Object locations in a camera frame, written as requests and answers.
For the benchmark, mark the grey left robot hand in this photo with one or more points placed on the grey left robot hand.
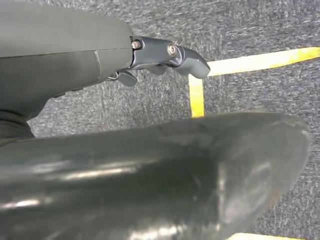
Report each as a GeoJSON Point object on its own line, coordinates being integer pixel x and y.
{"type": "Point", "coordinates": [62, 49]}

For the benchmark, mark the yellow floor tape square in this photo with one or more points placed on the yellow floor tape square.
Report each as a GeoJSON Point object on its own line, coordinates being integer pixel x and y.
{"type": "Point", "coordinates": [250, 61]}

